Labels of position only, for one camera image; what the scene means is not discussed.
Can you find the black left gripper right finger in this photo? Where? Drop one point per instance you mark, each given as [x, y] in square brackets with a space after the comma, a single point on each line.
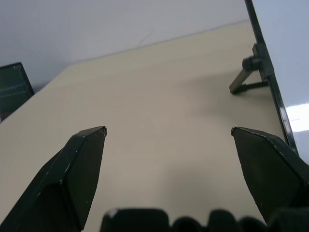
[272, 178]

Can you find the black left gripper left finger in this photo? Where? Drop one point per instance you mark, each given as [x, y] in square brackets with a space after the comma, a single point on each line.
[60, 183]

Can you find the dark green crate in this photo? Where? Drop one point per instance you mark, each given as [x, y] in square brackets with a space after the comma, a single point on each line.
[12, 89]

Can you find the whiteboard folding stand leg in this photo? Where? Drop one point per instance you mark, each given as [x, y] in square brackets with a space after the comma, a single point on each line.
[251, 72]

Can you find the black-framed whiteboard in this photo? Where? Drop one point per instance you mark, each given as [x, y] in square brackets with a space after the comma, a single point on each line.
[285, 48]

